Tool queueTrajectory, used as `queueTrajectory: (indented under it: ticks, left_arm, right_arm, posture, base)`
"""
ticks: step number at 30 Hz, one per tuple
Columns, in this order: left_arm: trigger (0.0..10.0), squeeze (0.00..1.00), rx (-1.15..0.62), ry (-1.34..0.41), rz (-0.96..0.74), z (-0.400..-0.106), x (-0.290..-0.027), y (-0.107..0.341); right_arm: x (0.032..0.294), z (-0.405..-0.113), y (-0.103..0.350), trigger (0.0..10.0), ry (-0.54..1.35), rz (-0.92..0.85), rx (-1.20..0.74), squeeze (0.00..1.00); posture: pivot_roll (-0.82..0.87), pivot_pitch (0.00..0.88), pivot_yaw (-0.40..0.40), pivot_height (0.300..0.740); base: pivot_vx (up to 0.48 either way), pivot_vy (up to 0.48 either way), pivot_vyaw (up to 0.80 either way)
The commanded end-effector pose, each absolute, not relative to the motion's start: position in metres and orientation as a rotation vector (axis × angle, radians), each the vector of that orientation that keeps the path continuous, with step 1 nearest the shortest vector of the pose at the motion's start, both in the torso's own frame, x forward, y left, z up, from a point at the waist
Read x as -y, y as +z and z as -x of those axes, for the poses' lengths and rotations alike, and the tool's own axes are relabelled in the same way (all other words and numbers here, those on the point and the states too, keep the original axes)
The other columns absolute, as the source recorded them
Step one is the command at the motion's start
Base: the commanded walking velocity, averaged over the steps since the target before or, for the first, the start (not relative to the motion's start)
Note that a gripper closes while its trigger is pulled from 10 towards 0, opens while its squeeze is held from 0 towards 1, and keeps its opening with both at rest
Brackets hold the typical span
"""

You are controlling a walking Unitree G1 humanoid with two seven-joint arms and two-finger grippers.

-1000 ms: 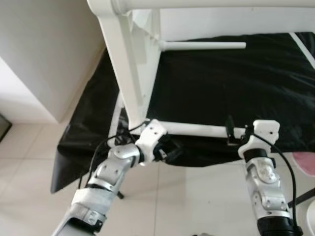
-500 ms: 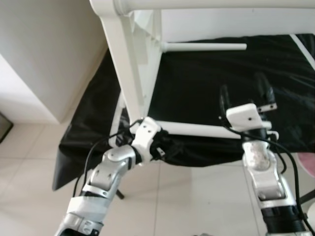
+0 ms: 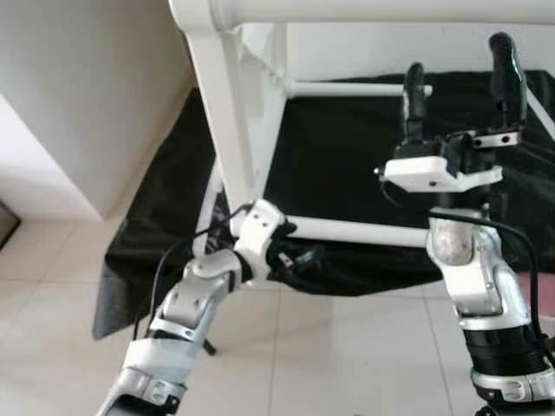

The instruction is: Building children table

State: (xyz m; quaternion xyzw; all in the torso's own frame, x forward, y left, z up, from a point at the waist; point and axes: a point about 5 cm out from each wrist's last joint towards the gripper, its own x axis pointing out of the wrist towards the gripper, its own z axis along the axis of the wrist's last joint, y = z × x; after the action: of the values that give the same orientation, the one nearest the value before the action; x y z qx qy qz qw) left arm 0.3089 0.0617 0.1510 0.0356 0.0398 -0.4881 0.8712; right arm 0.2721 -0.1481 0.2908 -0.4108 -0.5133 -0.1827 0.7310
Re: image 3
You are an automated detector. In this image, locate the pink object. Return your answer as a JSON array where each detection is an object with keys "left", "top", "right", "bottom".
[{"left": 518, "top": 270, "right": 555, "bottom": 318}]

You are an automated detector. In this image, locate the white plastic table top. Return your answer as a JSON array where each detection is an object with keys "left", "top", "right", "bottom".
[{"left": 167, "top": 0, "right": 291, "bottom": 219}]

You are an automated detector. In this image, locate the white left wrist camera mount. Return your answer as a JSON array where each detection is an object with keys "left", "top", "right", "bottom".
[{"left": 231, "top": 199, "right": 288, "bottom": 281}]

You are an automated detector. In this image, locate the black cloth table cover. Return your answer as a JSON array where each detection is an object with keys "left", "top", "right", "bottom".
[{"left": 91, "top": 68, "right": 555, "bottom": 341}]

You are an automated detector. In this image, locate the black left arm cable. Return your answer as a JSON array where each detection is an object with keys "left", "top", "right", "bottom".
[{"left": 130, "top": 206, "right": 252, "bottom": 341}]

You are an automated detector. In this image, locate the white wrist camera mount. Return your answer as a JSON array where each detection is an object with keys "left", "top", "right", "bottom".
[
  {"left": 378, "top": 143, "right": 505, "bottom": 194},
  {"left": 231, "top": 199, "right": 288, "bottom": 281}
]

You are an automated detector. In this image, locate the black flat floor object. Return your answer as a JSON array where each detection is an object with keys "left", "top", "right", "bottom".
[{"left": 0, "top": 201, "right": 21, "bottom": 252}]

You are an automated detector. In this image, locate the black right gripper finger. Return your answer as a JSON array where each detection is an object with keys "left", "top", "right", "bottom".
[
  {"left": 402, "top": 62, "right": 428, "bottom": 145},
  {"left": 488, "top": 31, "right": 529, "bottom": 133}
]

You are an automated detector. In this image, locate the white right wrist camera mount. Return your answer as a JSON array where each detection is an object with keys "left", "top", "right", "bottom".
[{"left": 378, "top": 143, "right": 505, "bottom": 194}]

